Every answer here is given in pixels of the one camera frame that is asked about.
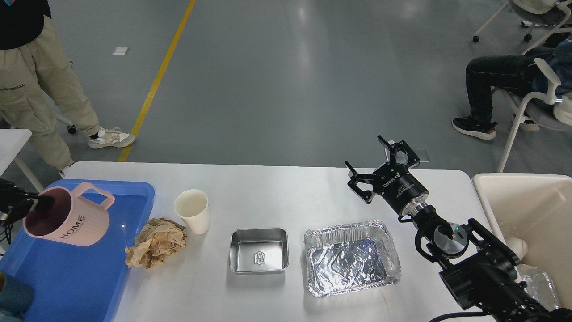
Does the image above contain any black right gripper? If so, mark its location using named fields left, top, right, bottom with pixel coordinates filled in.
left=345, top=135, right=429, bottom=216

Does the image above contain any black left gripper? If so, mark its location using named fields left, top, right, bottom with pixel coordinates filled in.
left=0, top=179, right=55, bottom=226

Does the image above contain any pink mug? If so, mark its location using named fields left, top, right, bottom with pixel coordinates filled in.
left=23, top=182, right=116, bottom=246

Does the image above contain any steel rectangular container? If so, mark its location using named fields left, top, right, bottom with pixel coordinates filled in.
left=229, top=228, right=289, bottom=275

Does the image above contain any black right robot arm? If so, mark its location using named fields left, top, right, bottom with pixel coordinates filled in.
left=345, top=136, right=571, bottom=322

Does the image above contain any white side table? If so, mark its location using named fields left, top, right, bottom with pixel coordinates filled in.
left=0, top=129, right=44, bottom=192

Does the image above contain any blue plastic tray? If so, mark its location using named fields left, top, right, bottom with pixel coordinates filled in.
left=0, top=181, right=155, bottom=322

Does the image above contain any aluminium foil tray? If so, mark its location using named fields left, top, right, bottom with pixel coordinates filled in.
left=304, top=220, right=402, bottom=298

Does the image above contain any dark teal object corner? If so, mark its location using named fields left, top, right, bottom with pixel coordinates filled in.
left=0, top=272, right=34, bottom=322

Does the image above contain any crumpled brown paper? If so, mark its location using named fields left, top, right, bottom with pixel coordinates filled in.
left=125, top=217, right=188, bottom=269

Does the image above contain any person in beige trousers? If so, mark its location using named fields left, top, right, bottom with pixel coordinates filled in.
left=0, top=0, right=135, bottom=177

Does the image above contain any white paper cup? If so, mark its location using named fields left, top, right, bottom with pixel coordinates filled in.
left=174, top=189, right=211, bottom=234

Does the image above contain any beige plastic bin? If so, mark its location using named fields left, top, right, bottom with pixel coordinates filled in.
left=472, top=173, right=572, bottom=309

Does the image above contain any white office chair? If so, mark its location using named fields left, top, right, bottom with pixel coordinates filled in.
left=492, top=58, right=572, bottom=173

